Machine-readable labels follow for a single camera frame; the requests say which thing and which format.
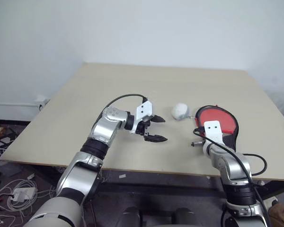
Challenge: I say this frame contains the white wall socket box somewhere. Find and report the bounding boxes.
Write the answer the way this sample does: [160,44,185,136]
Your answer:
[35,94,51,111]

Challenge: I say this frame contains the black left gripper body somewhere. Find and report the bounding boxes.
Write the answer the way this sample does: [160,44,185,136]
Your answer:
[136,115,156,142]

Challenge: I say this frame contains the white tangled floor cables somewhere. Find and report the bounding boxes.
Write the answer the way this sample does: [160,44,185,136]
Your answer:
[0,177,58,227]

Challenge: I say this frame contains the white wall cable conduit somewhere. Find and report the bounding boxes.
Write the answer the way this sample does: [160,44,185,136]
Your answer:
[0,102,39,108]

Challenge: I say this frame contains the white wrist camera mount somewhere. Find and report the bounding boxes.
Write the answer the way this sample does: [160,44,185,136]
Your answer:
[203,120,225,145]
[130,101,155,134]

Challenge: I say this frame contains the black paddle case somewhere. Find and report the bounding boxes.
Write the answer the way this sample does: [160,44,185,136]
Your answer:
[194,104,240,151]

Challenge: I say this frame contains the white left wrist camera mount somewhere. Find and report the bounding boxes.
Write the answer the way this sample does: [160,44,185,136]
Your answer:
[130,101,155,134]

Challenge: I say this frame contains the white fluffy ball charm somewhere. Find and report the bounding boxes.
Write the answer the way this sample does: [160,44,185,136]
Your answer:
[171,103,192,122]

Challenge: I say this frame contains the red plate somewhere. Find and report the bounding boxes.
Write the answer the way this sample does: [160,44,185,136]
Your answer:
[196,107,236,138]

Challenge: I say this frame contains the dark table frame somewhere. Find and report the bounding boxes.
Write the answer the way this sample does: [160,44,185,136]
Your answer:
[33,162,284,198]

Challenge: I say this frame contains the brown cloth item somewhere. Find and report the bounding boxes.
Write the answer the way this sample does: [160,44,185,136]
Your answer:
[268,202,284,227]

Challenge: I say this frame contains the white power adapter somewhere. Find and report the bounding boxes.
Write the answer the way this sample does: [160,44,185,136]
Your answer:
[12,187,37,202]

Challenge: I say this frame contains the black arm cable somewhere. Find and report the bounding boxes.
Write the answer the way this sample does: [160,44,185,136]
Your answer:
[193,126,273,227]
[105,94,149,109]

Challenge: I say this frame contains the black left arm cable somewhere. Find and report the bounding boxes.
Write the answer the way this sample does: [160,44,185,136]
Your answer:
[105,94,149,109]

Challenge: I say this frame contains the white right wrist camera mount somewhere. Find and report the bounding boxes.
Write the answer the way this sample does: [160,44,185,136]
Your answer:
[203,120,225,145]

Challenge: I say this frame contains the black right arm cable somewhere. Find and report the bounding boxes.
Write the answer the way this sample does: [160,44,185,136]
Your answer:
[193,126,273,227]

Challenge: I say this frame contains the dark rounded shape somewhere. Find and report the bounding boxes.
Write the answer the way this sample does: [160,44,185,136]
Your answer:
[116,206,142,227]

